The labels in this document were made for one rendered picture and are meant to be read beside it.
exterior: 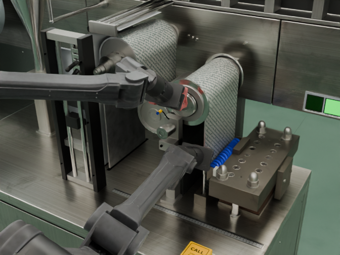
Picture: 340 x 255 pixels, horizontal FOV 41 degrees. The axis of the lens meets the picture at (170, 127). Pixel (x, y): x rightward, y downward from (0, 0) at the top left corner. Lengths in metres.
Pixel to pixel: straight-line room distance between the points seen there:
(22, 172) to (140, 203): 0.86
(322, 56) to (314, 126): 2.48
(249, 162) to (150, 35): 0.52
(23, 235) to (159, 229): 0.94
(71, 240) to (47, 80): 0.69
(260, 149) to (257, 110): 2.58
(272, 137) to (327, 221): 1.40
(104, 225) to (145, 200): 0.13
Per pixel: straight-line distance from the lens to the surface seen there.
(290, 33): 1.51
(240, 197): 1.38
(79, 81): 1.07
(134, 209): 0.93
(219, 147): 1.51
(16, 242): 0.50
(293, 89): 1.57
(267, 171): 1.45
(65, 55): 1.44
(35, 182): 1.68
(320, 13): 1.48
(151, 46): 1.47
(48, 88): 1.06
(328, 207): 3.07
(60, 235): 1.61
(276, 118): 4.02
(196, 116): 1.35
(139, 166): 1.69
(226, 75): 1.45
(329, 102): 1.55
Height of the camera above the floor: 1.84
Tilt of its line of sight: 29 degrees down
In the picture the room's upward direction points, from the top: 1 degrees counter-clockwise
